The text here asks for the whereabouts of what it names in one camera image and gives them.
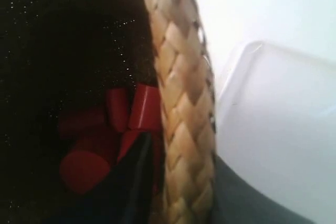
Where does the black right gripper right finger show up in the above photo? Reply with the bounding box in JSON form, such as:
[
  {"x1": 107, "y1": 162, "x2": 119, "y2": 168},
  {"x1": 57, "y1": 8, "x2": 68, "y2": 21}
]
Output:
[{"x1": 210, "y1": 156, "x2": 313, "y2": 224}]

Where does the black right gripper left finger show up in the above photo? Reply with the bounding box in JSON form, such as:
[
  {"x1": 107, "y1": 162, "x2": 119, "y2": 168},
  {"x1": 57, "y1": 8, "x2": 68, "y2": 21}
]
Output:
[{"x1": 76, "y1": 132, "x2": 154, "y2": 223}]

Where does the brown woven wicker basket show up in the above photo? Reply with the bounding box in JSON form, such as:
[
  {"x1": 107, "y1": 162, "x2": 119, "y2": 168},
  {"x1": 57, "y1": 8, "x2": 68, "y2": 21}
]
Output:
[{"x1": 1, "y1": 0, "x2": 216, "y2": 223}]

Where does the red cylinder at rim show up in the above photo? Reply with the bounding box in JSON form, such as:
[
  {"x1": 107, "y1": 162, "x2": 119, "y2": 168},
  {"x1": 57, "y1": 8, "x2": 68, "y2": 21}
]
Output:
[{"x1": 117, "y1": 129, "x2": 164, "y2": 195}]

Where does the large red cylinder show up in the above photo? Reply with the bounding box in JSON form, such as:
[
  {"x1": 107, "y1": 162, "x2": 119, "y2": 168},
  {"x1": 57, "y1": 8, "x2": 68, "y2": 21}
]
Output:
[{"x1": 128, "y1": 83, "x2": 162, "y2": 132}]

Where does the long thin red cylinder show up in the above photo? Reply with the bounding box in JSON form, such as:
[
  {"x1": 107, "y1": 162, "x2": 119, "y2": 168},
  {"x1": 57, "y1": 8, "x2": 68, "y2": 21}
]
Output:
[{"x1": 106, "y1": 88, "x2": 129, "y2": 133}]

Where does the white plastic tray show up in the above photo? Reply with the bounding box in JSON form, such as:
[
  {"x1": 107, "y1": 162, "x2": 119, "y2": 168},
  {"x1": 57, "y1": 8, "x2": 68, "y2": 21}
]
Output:
[{"x1": 216, "y1": 41, "x2": 335, "y2": 223}]

